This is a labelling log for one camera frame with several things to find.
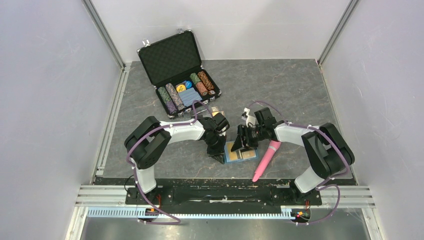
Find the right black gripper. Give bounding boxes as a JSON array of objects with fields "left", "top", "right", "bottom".
[{"left": 231, "top": 124, "right": 266, "bottom": 153}]

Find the blue leather card holder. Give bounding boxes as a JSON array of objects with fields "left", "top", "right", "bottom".
[{"left": 224, "top": 141, "right": 259, "bottom": 164}]

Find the gold credit card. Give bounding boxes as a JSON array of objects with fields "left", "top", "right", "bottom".
[
  {"left": 225, "top": 141, "right": 242, "bottom": 163},
  {"left": 240, "top": 149, "right": 258, "bottom": 160}
]

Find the clear card box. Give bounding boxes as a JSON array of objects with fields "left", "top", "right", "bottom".
[{"left": 205, "top": 106, "right": 227, "bottom": 123}]

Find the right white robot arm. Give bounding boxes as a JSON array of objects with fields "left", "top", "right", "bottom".
[{"left": 231, "top": 107, "right": 355, "bottom": 204}]

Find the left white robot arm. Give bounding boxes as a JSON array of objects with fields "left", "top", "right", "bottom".
[{"left": 124, "top": 112, "right": 230, "bottom": 204}]

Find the gold card stack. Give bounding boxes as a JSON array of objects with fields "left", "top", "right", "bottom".
[{"left": 212, "top": 111, "right": 225, "bottom": 116}]

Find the blue playing card deck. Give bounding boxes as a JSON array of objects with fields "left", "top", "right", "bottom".
[{"left": 178, "top": 87, "right": 202, "bottom": 107}]

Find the pink cylindrical tool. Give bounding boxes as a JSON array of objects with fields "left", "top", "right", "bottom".
[{"left": 252, "top": 140, "right": 281, "bottom": 183}]

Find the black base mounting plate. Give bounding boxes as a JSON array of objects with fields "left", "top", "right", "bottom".
[{"left": 123, "top": 178, "right": 323, "bottom": 207}]

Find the orange brown chip stack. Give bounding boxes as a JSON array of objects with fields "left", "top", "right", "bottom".
[{"left": 197, "top": 71, "right": 215, "bottom": 91}]

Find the pink poker chip stack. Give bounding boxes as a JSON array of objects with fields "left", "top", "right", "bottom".
[{"left": 195, "top": 81, "right": 208, "bottom": 96}]

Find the purple grey chip stack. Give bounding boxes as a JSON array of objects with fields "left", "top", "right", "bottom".
[{"left": 165, "top": 83, "right": 185, "bottom": 111}]

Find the dark green chip stack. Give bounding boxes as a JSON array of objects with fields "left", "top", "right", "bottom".
[{"left": 158, "top": 86, "right": 177, "bottom": 115}]

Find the yellow dealer chip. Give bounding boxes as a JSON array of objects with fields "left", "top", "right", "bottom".
[{"left": 176, "top": 83, "right": 187, "bottom": 93}]

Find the green poker chip stack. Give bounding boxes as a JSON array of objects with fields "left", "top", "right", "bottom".
[{"left": 189, "top": 73, "right": 202, "bottom": 85}]

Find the black poker chip case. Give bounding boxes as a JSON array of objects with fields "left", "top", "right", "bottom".
[{"left": 136, "top": 29, "right": 222, "bottom": 119}]

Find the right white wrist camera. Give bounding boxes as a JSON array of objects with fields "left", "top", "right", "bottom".
[{"left": 241, "top": 107, "right": 256, "bottom": 126}]

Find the white cable duct strip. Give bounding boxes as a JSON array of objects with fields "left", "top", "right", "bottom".
[{"left": 87, "top": 206, "right": 309, "bottom": 220}]

